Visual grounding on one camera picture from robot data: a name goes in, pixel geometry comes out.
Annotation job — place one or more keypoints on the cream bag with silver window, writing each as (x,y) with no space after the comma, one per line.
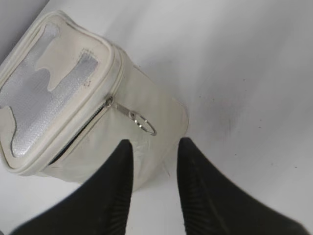
(53,120)

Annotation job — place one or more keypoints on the silver zipper pull with ring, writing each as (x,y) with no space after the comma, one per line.
(140,121)

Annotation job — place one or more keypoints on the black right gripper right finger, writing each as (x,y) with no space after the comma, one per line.
(213,205)

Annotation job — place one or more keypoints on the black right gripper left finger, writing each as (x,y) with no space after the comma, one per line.
(100,206)

